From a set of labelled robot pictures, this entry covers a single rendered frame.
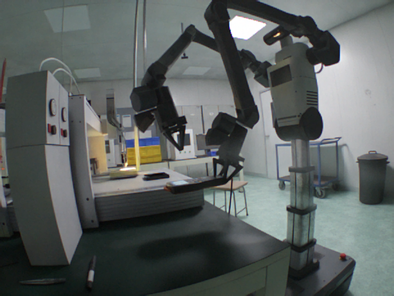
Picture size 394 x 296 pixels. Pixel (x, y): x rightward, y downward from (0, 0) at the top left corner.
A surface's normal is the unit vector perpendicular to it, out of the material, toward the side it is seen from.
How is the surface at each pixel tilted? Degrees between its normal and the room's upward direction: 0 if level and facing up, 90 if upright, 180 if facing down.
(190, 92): 90
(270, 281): 90
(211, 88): 90
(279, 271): 90
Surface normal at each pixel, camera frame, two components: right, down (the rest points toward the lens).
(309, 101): 0.38, 0.16
